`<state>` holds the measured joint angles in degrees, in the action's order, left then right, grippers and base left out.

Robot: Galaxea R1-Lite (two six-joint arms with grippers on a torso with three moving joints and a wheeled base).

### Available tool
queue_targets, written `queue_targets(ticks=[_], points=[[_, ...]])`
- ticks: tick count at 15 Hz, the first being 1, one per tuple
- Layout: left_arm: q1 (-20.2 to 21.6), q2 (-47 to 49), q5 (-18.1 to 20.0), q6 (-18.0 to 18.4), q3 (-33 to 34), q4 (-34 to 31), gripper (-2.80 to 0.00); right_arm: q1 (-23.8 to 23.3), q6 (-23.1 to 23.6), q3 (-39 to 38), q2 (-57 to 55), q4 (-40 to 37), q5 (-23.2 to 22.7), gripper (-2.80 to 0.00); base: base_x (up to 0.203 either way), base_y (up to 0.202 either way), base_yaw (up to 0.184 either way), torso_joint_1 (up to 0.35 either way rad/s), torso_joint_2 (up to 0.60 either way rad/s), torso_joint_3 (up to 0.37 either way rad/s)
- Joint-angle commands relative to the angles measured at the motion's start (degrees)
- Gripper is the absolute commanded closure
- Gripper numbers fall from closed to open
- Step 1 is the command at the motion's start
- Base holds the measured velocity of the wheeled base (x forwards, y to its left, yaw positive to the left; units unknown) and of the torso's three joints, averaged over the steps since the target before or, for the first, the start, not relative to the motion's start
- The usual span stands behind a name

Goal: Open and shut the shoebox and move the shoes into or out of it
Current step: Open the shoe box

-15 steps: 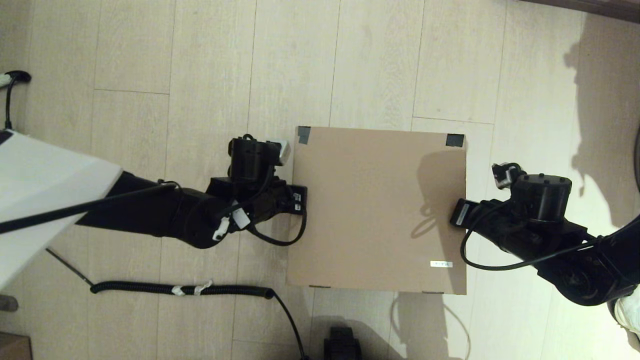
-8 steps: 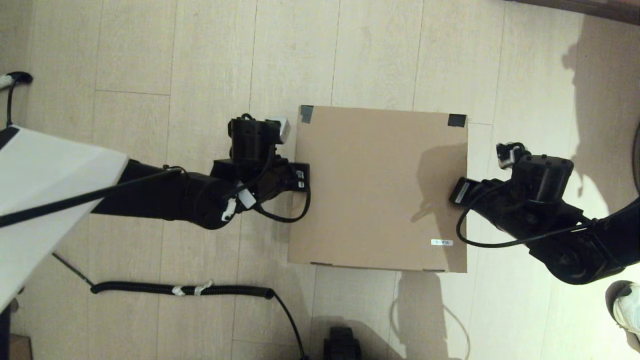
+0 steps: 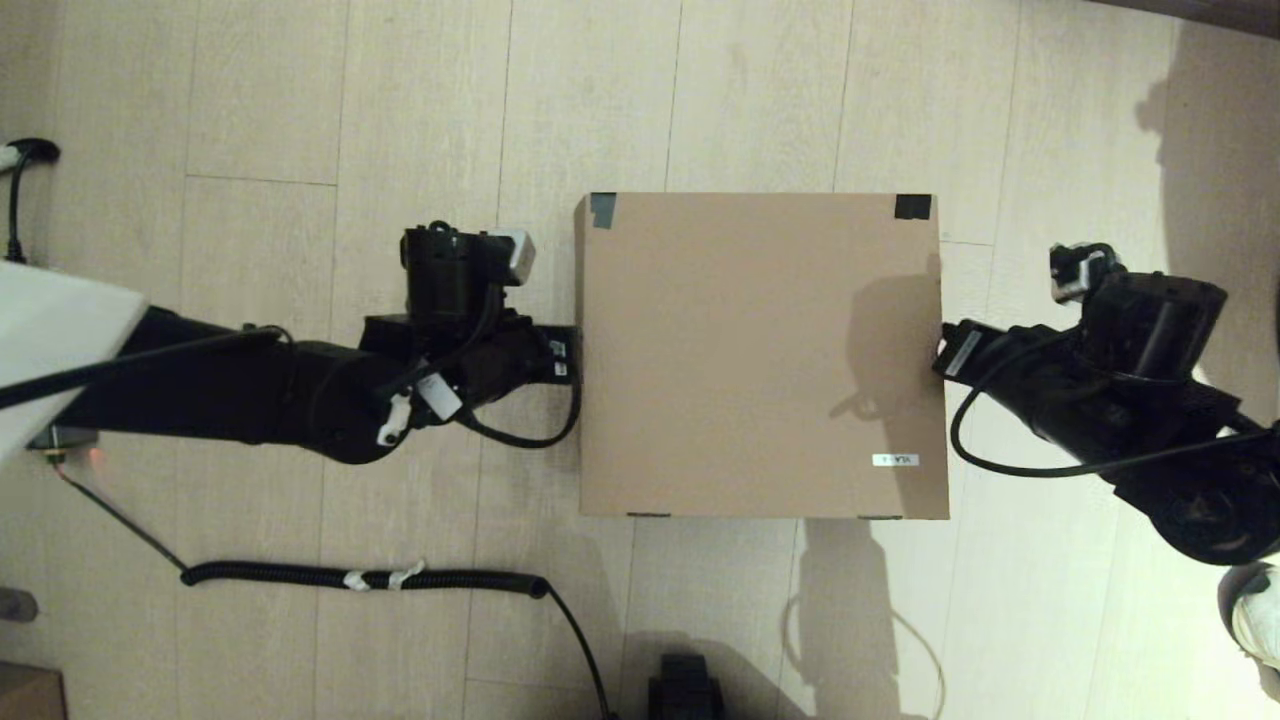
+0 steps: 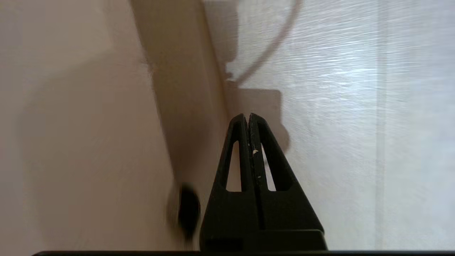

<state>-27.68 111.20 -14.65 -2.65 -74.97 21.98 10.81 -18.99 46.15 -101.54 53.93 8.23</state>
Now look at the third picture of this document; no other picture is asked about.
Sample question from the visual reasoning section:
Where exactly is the brown cardboard shoe box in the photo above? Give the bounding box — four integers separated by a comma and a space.
575, 192, 951, 521

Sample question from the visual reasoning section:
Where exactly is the black and silver robot base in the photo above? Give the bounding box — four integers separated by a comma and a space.
648, 655, 723, 720

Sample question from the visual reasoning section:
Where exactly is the white shoe of bystander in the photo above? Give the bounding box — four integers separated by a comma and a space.
1230, 565, 1280, 671

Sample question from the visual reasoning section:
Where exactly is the brown cardboard piece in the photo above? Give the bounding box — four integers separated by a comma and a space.
0, 662, 67, 720

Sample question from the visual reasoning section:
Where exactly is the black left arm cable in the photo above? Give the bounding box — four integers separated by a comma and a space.
455, 340, 584, 450

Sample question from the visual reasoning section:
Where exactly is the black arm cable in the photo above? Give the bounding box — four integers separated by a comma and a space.
455, 340, 584, 450
950, 385, 1280, 479

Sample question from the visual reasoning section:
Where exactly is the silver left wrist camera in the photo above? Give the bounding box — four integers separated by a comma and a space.
485, 230, 537, 285

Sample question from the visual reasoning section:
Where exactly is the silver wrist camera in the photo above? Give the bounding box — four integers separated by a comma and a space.
485, 230, 537, 285
1049, 243, 1117, 304

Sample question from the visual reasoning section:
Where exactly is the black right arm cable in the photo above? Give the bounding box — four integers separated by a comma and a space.
950, 385, 1280, 479

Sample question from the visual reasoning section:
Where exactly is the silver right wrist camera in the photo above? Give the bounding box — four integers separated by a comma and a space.
1049, 243, 1117, 304

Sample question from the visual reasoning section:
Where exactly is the black coiled cable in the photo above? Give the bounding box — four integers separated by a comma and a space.
60, 465, 613, 720

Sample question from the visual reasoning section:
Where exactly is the black plug with cable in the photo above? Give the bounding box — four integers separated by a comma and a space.
0, 138, 61, 264

